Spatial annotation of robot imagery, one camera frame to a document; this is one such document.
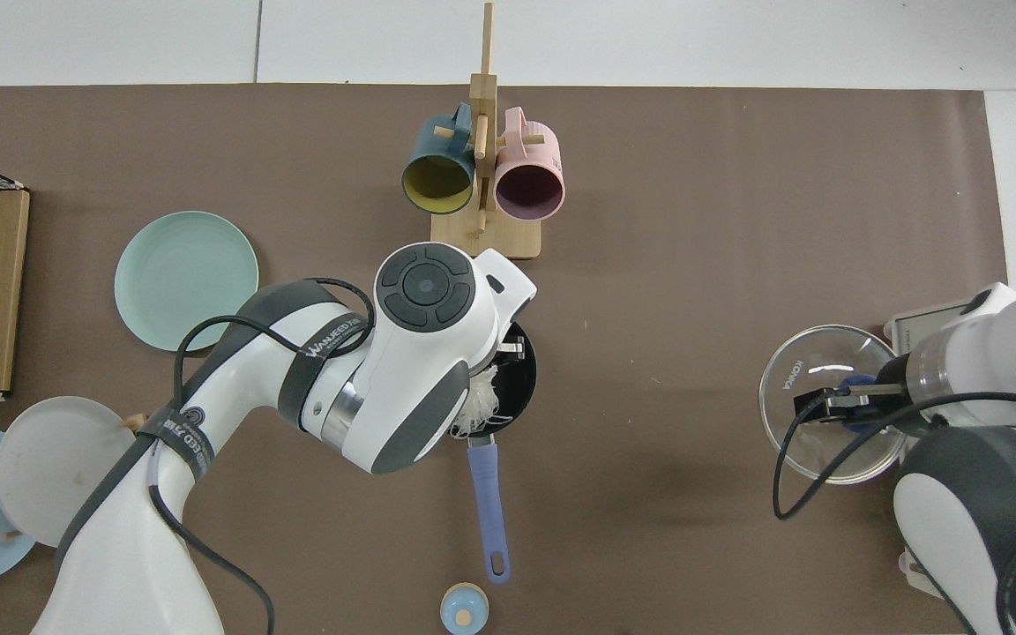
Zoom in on wooden cup stand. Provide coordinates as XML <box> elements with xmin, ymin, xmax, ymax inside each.
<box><xmin>430</xmin><ymin>2</ymin><xmax>544</xmax><ymax>260</ymax></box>

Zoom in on pale green plate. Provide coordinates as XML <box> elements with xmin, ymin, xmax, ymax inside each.
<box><xmin>114</xmin><ymin>211</ymin><xmax>260</xmax><ymax>353</ymax></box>

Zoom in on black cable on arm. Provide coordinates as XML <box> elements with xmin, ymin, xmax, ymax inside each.
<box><xmin>773</xmin><ymin>381</ymin><xmax>1016</xmax><ymax>635</ymax></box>
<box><xmin>145</xmin><ymin>278</ymin><xmax>377</xmax><ymax>635</ymax></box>

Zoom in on brown table cloth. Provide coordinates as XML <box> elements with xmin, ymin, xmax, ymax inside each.
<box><xmin>0</xmin><ymin>84</ymin><xmax>1009</xmax><ymax>635</ymax></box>

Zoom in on small blue round thing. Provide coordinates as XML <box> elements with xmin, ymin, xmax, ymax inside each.
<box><xmin>440</xmin><ymin>583</ymin><xmax>490</xmax><ymax>635</ymax></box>

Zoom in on dark pot with blue handle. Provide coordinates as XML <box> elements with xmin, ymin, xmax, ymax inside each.
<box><xmin>448</xmin><ymin>322</ymin><xmax>538</xmax><ymax>585</ymax></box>

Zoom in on grey plate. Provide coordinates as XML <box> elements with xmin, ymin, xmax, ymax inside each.
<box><xmin>0</xmin><ymin>396</ymin><xmax>140</xmax><ymax>549</ymax></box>

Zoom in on white vermicelli bundle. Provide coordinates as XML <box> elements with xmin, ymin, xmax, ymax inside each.
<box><xmin>453</xmin><ymin>363</ymin><xmax>511</xmax><ymax>439</ymax></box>

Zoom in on pink mug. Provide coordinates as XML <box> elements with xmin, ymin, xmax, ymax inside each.
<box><xmin>494</xmin><ymin>107</ymin><xmax>566</xmax><ymax>221</ymax></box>

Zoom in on dark teal mug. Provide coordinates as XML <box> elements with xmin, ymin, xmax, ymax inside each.
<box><xmin>400</xmin><ymin>103</ymin><xmax>478</xmax><ymax>215</ymax></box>

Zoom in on glass lid with blue knob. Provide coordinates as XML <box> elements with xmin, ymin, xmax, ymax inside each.
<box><xmin>758</xmin><ymin>325</ymin><xmax>912</xmax><ymax>486</ymax></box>

